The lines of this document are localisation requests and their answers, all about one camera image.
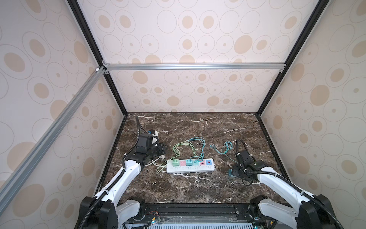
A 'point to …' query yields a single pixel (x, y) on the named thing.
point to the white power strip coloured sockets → (198, 165)
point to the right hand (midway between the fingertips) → (240, 172)
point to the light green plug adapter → (176, 162)
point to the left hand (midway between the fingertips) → (169, 145)
